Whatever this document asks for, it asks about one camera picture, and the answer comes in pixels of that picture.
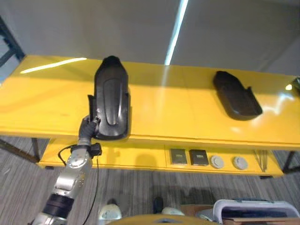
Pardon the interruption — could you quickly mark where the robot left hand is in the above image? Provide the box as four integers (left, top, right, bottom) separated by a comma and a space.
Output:
78, 114, 101, 142

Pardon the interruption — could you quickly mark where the black sole-shaped part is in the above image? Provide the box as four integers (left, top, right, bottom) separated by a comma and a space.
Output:
87, 55, 131, 142
212, 70, 263, 121

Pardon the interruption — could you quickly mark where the yellow shelf rack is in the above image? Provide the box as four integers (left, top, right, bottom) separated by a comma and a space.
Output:
0, 54, 300, 180

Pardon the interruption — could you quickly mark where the small black box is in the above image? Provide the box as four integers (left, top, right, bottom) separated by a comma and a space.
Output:
189, 149, 209, 166
170, 148, 187, 165

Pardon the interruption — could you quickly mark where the grey plastic box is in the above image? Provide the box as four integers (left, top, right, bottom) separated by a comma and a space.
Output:
212, 198, 300, 225

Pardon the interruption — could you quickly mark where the black wrist clamp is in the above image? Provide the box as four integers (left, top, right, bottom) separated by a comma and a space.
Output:
90, 143, 103, 157

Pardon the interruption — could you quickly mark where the robot left leg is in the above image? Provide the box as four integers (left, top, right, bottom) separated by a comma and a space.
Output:
97, 198, 123, 222

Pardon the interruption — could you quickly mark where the robot leg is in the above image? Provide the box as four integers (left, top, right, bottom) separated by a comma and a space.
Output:
152, 196, 185, 217
97, 198, 123, 222

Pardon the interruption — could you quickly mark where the robot right leg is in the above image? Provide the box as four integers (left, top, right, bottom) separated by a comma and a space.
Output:
152, 196, 185, 217

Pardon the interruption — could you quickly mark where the robot body yellow cover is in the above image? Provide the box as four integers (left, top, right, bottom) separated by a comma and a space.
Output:
112, 213, 220, 225

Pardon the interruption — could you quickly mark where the grey round disc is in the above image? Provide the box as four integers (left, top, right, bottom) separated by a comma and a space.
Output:
210, 155, 224, 169
232, 156, 248, 170

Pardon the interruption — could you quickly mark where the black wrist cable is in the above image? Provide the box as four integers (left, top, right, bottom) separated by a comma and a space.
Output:
58, 143, 103, 213

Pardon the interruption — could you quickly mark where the black metal frame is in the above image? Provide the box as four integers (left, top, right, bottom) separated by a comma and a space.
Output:
0, 15, 26, 69

